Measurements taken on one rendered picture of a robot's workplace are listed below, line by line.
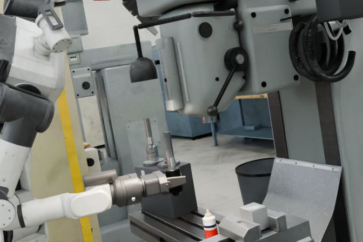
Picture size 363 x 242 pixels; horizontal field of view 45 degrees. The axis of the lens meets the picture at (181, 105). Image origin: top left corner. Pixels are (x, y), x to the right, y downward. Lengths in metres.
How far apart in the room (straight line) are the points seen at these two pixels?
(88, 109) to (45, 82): 8.37
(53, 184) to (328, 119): 1.95
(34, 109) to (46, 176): 1.72
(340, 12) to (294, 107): 0.51
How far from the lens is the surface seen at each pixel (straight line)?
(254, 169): 3.63
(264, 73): 1.33
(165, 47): 1.27
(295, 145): 1.64
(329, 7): 1.22
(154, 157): 1.78
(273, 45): 1.36
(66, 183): 2.99
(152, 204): 1.80
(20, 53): 1.37
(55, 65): 1.39
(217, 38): 1.27
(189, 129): 8.66
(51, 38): 1.33
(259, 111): 7.88
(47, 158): 2.94
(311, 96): 1.54
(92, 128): 9.74
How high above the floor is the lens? 1.46
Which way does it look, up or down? 5 degrees down
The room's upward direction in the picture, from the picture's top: 9 degrees counter-clockwise
